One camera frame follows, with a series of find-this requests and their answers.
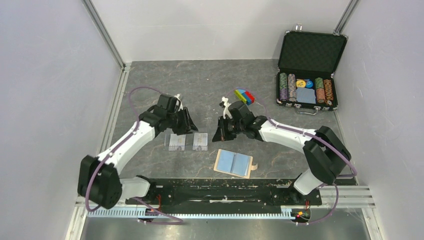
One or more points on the blue dealer chip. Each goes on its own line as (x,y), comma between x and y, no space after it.
(309,84)

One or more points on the green purple chip stack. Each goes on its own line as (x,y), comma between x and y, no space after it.
(283,87)

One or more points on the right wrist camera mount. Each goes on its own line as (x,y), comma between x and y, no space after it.
(225,105)

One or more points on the blue playing card deck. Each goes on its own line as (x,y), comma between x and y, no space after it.
(305,95)

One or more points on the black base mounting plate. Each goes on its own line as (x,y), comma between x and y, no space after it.
(226,195)

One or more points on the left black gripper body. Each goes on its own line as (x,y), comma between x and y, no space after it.
(177,122)

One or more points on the yellow dealer chip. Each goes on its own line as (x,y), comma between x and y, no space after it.
(301,83)

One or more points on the transparent credit card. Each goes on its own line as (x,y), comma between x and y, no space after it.
(177,142)
(200,141)

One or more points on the grey pink chip stack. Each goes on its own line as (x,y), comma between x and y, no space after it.
(291,82)

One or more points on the black poker chip case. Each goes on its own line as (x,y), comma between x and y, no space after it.
(310,55)

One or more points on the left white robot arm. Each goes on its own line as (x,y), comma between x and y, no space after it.
(99,178)

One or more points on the colourful toy brick block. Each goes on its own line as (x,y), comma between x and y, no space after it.
(245,96)

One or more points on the green red chip stack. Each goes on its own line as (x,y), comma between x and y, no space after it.
(320,91)

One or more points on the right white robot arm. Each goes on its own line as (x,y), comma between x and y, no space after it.
(325,153)

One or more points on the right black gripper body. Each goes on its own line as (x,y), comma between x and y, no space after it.
(232,128)

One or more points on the orange brown chip stack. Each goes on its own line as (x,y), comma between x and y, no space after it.
(328,90)

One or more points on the beige card holder wallet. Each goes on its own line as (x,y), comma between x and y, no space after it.
(234,164)

